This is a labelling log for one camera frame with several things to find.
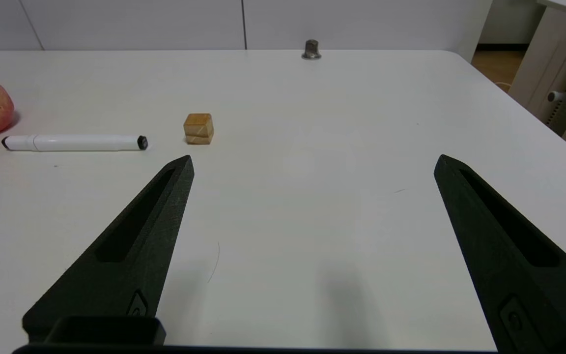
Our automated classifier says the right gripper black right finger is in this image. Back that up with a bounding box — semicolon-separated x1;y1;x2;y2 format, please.
433;154;566;354

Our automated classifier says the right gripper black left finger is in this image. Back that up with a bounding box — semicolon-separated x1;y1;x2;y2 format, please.
22;155;195;343

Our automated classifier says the small wooden block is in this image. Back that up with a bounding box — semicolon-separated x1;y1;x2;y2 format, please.
183;113;215;146

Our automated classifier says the white marker pen black cap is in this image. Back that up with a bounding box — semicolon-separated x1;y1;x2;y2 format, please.
1;134;149;152

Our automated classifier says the white side desk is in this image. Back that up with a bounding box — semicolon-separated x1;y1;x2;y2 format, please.
508;0;566;150

